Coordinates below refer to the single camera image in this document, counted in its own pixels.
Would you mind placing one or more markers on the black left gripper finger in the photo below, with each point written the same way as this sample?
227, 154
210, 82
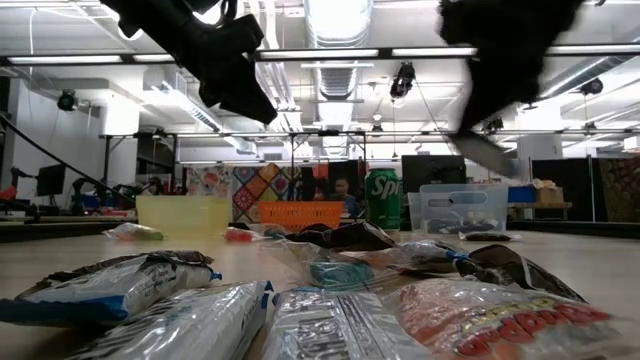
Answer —
252, 102

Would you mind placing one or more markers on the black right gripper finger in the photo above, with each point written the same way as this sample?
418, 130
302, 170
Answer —
477, 117

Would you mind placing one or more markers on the small teal candy pack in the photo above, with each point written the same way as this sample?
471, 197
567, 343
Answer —
274, 232

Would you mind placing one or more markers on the small red candy pack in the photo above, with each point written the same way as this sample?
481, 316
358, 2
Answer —
239, 236

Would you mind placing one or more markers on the clear orange candy pack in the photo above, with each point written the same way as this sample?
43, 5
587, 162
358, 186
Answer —
375, 260

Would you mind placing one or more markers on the green gummy candy pack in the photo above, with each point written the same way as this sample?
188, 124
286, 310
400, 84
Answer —
340, 275

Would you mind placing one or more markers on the orange gummy candy pack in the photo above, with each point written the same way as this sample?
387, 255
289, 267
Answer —
500, 325

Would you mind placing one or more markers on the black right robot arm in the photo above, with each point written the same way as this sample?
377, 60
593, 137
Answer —
510, 25

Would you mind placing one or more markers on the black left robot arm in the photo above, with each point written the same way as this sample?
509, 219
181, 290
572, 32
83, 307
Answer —
150, 15

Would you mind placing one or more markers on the pink green candy pack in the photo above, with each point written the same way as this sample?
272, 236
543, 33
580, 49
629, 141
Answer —
135, 232

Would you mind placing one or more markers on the large black monitor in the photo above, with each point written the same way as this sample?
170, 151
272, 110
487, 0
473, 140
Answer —
432, 172

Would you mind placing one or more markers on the colourful patchwork quilt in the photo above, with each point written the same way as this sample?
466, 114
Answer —
260, 190

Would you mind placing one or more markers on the blue box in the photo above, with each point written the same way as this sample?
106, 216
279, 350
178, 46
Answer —
522, 194

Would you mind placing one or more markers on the floral fabric panel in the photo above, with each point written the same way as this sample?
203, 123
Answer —
210, 181

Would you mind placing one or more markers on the orange hanging cloth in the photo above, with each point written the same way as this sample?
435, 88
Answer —
320, 172

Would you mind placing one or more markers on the cardboard box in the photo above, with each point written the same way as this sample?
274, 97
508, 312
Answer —
549, 192

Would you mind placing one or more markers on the black overhead rig beam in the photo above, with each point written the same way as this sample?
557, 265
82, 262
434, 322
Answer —
385, 52

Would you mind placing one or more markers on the black partition panel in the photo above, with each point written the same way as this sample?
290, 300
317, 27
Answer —
575, 185

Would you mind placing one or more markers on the orange slotted plastic basket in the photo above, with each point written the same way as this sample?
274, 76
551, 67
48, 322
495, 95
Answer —
300, 215

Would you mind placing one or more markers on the green Sprite can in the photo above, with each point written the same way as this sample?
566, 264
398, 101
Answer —
382, 200

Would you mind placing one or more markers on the seated person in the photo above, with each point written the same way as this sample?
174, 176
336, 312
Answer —
344, 197

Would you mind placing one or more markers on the yellow plastic basket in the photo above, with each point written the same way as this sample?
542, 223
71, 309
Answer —
182, 215

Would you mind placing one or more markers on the brown patterned cloth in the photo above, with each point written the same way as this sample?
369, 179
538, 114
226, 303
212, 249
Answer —
620, 190

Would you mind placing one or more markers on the small black monitor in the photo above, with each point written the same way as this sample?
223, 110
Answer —
50, 180

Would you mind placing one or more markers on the black ceiling camera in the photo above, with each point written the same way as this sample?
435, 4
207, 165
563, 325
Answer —
67, 101
402, 80
591, 86

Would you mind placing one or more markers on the silver ceiling ventilation duct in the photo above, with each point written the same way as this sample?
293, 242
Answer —
337, 30

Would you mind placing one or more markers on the black metal rig frame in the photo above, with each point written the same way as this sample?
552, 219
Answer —
106, 165

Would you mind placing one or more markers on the black table edge rail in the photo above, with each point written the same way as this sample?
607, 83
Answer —
30, 233

